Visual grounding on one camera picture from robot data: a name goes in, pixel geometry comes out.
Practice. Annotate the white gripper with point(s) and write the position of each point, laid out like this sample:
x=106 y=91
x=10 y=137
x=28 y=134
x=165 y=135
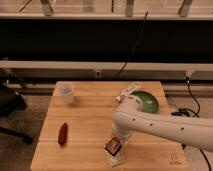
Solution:
x=122 y=132

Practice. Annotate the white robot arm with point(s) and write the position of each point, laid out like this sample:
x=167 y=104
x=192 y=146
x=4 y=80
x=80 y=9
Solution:
x=128 y=117

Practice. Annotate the green plate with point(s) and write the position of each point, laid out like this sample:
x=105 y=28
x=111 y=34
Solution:
x=148 y=102

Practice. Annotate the red pepper toy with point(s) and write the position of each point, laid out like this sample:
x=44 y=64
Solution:
x=62 y=134

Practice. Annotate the clear plastic cup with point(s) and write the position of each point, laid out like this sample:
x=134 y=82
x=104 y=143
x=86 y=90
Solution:
x=66 y=91

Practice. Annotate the black office chair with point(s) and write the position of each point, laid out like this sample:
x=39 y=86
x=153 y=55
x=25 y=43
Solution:
x=10 y=100

